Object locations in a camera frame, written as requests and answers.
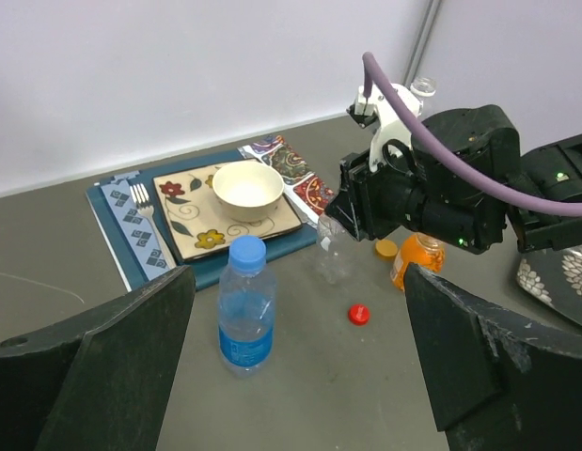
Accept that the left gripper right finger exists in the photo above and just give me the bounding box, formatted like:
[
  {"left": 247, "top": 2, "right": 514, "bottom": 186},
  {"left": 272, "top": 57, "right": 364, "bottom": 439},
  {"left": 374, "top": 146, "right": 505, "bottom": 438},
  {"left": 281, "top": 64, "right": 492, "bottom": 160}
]
[{"left": 404, "top": 264, "right": 582, "bottom": 450}]

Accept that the silver fork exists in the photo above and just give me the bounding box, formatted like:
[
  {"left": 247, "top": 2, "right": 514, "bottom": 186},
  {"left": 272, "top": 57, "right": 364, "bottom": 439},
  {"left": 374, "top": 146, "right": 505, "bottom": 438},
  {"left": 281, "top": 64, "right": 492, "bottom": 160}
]
[{"left": 130, "top": 183, "right": 177, "bottom": 269}]

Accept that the black floral square plate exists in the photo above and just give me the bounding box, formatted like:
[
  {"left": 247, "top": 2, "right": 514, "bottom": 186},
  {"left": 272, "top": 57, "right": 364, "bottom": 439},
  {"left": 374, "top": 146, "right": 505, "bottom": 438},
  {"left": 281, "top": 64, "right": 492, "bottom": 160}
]
[{"left": 515, "top": 245, "right": 582, "bottom": 327}]

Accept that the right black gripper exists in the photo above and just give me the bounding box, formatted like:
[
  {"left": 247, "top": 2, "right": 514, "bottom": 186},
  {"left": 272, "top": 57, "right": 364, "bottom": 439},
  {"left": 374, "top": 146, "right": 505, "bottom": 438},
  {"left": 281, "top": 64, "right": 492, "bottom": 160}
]
[{"left": 324, "top": 150, "right": 413, "bottom": 241}]

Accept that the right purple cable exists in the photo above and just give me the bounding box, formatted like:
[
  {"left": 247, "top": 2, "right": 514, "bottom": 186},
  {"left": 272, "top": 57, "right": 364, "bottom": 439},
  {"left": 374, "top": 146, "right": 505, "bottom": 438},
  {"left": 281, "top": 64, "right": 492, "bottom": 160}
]
[{"left": 362, "top": 51, "right": 582, "bottom": 218}]

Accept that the large clear juice bottle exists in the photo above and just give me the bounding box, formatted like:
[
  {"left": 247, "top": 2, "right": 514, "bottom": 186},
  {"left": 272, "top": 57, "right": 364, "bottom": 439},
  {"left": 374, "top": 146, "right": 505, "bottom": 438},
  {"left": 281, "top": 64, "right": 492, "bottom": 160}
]
[{"left": 409, "top": 76, "right": 436, "bottom": 106}]

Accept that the red cap clear bottle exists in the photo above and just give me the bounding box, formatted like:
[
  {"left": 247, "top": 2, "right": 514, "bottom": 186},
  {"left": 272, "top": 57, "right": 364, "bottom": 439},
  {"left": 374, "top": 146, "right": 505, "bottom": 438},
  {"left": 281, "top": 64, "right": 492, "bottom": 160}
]
[{"left": 315, "top": 213, "right": 357, "bottom": 284}]

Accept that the orange juice bottle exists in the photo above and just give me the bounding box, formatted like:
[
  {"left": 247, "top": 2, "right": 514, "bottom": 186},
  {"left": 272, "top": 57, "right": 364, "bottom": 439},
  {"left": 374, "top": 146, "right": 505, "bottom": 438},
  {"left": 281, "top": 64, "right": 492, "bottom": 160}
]
[{"left": 390, "top": 233, "right": 446, "bottom": 291}]

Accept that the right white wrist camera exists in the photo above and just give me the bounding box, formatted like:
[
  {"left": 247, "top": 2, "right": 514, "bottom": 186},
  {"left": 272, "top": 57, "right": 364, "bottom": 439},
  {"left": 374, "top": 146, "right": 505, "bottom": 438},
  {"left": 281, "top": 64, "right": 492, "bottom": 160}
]
[{"left": 348, "top": 84, "right": 426, "bottom": 173}]

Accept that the blue cap water bottle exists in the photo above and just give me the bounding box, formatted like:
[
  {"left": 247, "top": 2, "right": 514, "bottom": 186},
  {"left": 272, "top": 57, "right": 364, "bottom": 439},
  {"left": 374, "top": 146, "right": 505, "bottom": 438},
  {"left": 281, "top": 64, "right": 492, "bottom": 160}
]
[{"left": 217, "top": 235, "right": 277, "bottom": 377}]

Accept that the white ceramic bowl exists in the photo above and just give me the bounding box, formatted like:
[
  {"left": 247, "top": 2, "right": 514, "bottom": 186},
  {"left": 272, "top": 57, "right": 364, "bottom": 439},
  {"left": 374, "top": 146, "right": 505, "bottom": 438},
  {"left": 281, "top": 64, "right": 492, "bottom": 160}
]
[{"left": 212, "top": 160, "right": 285, "bottom": 223}]

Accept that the orange bottle cap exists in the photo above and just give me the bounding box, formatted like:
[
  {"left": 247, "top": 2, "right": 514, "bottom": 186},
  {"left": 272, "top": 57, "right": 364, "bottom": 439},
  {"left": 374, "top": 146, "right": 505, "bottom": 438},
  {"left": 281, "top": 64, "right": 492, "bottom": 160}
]
[{"left": 374, "top": 239, "right": 399, "bottom": 259}]

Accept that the square floral beige plate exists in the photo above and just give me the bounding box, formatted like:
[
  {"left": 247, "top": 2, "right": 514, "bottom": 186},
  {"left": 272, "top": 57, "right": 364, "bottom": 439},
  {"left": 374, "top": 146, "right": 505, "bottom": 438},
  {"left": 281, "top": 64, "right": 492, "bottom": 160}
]
[{"left": 153, "top": 163, "right": 302, "bottom": 262}]

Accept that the blue patterned placemat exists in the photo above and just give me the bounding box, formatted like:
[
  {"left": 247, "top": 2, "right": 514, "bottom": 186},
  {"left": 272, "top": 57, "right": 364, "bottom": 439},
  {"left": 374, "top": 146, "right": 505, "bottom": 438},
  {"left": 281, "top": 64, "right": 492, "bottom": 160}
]
[{"left": 87, "top": 135, "right": 333, "bottom": 291}]

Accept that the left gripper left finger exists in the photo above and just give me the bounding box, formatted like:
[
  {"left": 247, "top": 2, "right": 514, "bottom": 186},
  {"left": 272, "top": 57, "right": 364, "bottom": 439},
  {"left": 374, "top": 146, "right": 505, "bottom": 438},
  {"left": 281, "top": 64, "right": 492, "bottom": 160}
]
[{"left": 0, "top": 266, "right": 196, "bottom": 450}]

